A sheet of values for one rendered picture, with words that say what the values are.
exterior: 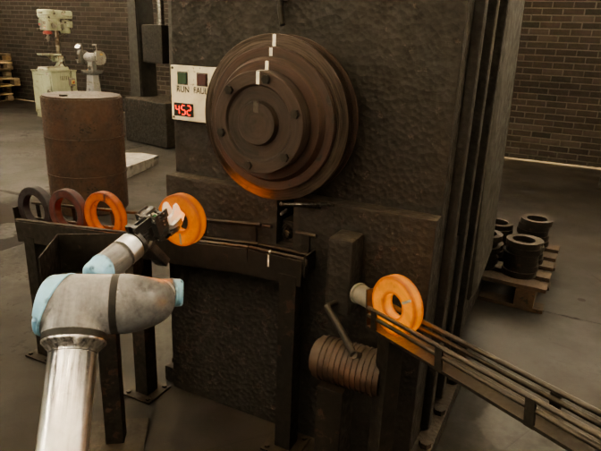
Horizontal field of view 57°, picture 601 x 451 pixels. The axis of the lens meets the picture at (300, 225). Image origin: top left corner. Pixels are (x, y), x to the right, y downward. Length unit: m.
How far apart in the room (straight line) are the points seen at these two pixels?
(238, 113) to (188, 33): 0.46
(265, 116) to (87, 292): 0.70
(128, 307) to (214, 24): 1.08
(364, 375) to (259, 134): 0.71
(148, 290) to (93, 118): 3.31
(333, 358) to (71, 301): 0.76
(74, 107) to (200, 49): 2.49
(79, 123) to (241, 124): 2.87
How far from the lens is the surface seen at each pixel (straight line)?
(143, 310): 1.10
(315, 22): 1.72
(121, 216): 2.11
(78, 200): 2.24
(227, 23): 1.87
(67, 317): 1.10
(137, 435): 2.15
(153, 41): 7.32
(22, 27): 12.15
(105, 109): 4.39
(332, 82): 1.53
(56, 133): 4.44
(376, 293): 1.48
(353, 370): 1.56
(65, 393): 1.08
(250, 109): 1.55
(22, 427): 2.31
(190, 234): 1.64
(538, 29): 7.53
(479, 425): 2.31
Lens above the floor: 1.34
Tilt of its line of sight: 18 degrees down
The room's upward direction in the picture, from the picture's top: 2 degrees clockwise
